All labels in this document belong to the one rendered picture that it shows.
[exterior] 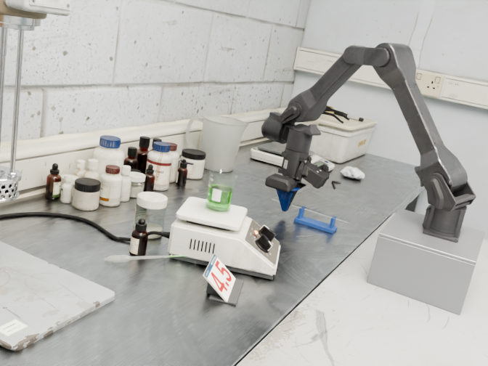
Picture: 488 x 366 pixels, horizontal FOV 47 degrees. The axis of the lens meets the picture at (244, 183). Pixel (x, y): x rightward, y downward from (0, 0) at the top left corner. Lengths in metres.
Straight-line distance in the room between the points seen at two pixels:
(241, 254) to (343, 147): 1.15
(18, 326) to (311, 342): 0.41
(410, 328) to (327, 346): 0.18
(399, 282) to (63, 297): 0.60
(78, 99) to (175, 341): 0.75
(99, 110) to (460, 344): 0.97
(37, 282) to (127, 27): 0.78
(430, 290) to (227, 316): 0.40
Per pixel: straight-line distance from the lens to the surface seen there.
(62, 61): 1.34
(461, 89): 2.34
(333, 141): 2.11
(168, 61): 1.67
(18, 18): 0.79
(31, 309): 0.84
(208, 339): 0.83
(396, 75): 1.15
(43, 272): 0.94
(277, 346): 0.85
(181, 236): 1.02
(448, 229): 1.14
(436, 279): 1.10
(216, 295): 0.94
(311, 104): 1.28
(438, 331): 1.03
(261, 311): 0.92
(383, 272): 1.11
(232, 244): 1.01
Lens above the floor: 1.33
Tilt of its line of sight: 15 degrees down
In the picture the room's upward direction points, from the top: 10 degrees clockwise
